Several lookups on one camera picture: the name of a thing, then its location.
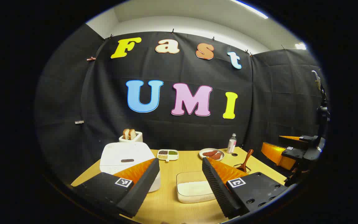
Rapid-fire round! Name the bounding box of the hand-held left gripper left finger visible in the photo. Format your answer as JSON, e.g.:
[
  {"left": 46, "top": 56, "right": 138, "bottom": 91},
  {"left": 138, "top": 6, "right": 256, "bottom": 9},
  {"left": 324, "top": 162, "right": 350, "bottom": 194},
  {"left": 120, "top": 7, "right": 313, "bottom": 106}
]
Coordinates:
[{"left": 70, "top": 158, "right": 161, "bottom": 218}]

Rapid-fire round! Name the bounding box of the white rice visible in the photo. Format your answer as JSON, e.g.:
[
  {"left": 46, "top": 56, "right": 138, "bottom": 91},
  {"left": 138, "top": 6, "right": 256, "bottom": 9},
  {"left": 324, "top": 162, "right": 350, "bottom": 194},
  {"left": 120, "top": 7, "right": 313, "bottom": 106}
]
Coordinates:
[{"left": 178, "top": 181, "right": 216, "bottom": 197}]

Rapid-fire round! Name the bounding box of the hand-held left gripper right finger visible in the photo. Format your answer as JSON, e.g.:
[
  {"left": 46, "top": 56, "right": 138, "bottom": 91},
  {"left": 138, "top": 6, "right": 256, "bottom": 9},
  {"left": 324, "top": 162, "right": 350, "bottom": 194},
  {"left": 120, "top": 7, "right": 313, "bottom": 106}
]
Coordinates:
[{"left": 202, "top": 157, "right": 289, "bottom": 219}]

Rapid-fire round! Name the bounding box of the black backdrop cloth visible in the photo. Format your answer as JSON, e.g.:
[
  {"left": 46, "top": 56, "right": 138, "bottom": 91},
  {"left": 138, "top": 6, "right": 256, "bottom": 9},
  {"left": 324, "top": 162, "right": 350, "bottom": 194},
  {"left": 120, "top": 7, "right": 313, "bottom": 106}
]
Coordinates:
[{"left": 34, "top": 23, "right": 330, "bottom": 184}]

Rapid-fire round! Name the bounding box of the white divided grain dish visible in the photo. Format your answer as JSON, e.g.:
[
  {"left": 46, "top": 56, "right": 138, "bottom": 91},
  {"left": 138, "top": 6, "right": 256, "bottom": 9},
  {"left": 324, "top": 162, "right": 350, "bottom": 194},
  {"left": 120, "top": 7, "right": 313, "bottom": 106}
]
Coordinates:
[{"left": 157, "top": 149, "right": 179, "bottom": 162}]

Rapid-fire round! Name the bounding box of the white rice cooker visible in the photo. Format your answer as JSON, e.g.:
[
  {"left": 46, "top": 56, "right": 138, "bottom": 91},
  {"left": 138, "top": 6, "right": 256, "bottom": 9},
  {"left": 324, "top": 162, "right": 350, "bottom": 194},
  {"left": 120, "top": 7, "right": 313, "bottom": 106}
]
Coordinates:
[{"left": 100, "top": 142, "right": 161, "bottom": 193}]

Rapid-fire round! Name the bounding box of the clear bottle pink label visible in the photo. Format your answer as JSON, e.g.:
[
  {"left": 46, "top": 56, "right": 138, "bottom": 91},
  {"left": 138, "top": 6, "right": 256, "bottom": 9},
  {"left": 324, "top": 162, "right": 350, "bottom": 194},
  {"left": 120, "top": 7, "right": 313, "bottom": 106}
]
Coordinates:
[{"left": 227, "top": 133, "right": 237, "bottom": 154}]

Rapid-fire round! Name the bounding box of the white toaster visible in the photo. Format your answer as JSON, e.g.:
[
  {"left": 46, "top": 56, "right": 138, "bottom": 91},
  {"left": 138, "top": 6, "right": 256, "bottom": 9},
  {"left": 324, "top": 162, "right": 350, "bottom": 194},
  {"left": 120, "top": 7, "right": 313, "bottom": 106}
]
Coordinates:
[{"left": 119, "top": 131, "right": 143, "bottom": 143}]

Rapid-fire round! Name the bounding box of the white round plate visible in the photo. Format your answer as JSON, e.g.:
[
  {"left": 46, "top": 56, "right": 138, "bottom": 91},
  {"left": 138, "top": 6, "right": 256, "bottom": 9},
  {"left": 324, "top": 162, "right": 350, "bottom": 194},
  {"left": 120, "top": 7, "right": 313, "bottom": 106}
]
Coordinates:
[{"left": 199, "top": 148, "right": 225, "bottom": 161}]

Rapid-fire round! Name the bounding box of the wooden spoon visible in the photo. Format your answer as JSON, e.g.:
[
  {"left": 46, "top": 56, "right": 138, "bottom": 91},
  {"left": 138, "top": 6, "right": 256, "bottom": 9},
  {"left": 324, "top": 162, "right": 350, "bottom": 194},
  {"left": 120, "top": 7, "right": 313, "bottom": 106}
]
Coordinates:
[{"left": 235, "top": 149, "right": 254, "bottom": 173}]

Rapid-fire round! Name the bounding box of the clear rice container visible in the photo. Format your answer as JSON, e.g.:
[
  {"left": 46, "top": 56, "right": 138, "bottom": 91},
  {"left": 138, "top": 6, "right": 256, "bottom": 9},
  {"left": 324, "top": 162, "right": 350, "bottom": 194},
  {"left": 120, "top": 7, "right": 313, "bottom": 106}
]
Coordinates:
[{"left": 176, "top": 171, "right": 217, "bottom": 203}]

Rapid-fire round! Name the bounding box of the metal wire chopstick holder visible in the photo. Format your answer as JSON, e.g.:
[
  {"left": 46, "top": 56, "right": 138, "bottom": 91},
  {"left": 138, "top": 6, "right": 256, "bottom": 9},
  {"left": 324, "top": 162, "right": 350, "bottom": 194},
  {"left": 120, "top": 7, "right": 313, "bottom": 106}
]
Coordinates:
[{"left": 233, "top": 163, "right": 252, "bottom": 175}]

